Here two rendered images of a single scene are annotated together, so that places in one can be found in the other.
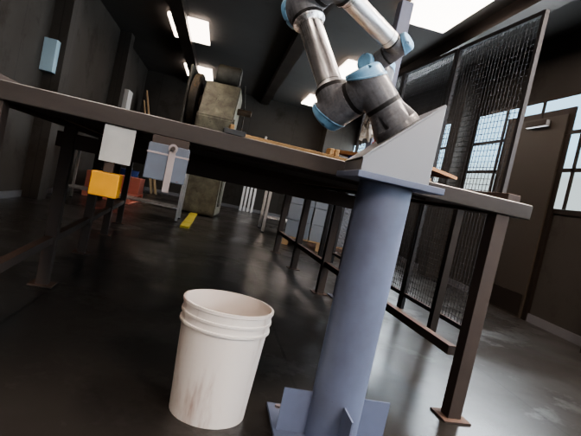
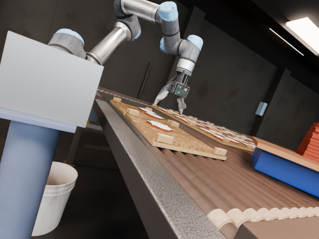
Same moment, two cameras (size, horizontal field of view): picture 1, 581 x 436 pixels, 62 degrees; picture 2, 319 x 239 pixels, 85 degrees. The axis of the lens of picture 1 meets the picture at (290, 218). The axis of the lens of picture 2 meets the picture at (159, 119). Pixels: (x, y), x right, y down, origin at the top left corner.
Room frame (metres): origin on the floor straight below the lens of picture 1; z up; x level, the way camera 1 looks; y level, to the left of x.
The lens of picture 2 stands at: (1.80, -1.04, 1.08)
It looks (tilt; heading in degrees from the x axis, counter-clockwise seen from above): 7 degrees down; 74
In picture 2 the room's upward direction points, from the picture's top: 20 degrees clockwise
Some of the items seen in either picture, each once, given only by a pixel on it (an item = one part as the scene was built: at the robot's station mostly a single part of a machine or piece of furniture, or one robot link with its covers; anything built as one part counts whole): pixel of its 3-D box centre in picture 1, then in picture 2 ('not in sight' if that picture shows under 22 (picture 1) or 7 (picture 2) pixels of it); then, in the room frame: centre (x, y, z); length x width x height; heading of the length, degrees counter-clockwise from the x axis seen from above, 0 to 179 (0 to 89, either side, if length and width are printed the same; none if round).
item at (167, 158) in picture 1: (166, 164); (90, 112); (1.66, 0.45, 0.77); 0.14 x 0.11 x 0.18; 103
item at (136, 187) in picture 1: (116, 186); not in sight; (8.39, 3.06, 0.21); 1.15 x 0.78 x 0.41; 9
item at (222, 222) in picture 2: not in sight; (114, 109); (1.83, 0.10, 0.90); 1.95 x 0.05 x 0.05; 103
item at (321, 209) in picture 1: (325, 214); not in sight; (7.33, -0.51, 0.54); 1.09 x 0.73 x 1.08; 87
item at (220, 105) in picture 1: (212, 140); not in sight; (9.27, 1.76, 1.38); 1.45 x 1.24 x 2.76; 10
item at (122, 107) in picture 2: (274, 147); (140, 113); (2.00, 0.12, 0.93); 0.41 x 0.35 x 0.02; 103
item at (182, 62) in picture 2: not in sight; (185, 67); (2.06, -0.25, 1.24); 0.08 x 0.08 x 0.05
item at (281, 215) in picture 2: not in sight; (142, 117); (2.02, 0.15, 0.90); 1.95 x 0.05 x 0.05; 103
